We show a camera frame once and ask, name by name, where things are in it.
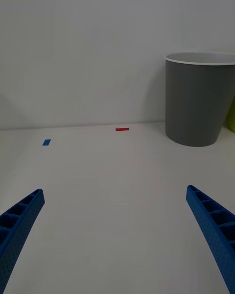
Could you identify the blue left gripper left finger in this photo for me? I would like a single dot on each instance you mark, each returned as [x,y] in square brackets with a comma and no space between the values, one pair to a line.
[17,227]

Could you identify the grey plastic waste bin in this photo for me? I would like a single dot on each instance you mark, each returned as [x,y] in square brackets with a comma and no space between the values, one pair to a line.
[198,103]

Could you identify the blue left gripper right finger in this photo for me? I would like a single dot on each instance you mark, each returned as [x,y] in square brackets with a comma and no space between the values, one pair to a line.
[215,230]

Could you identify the yellow-green plastic waste bin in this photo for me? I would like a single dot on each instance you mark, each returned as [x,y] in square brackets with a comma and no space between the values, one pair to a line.
[231,120]

